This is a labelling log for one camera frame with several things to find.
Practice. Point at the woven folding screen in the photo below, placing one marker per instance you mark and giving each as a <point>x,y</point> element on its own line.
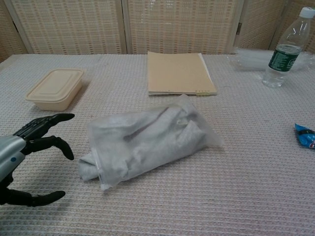
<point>73,24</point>

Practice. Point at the tan paper folder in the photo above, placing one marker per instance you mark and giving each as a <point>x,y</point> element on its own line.
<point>177,73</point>

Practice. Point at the clear water bottle green label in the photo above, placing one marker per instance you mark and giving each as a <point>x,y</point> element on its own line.
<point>283,59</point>

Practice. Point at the blue snack wrapper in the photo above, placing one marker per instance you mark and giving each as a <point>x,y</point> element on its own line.
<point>306,138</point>

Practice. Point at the clear plastic sheet stack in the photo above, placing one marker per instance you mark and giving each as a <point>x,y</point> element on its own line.
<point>251,60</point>

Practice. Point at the transparent plastic zip bag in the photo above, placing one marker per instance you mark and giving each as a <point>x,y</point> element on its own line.
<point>187,103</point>

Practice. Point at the white woven tablecloth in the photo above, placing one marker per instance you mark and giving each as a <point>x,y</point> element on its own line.
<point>221,196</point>

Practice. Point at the grey garment with maroon trim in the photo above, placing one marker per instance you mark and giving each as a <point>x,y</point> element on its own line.
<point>137,137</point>

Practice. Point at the beige lidded food container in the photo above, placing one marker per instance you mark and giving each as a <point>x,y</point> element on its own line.
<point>54,86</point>

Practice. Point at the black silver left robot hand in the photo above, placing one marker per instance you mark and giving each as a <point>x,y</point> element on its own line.
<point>12,150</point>

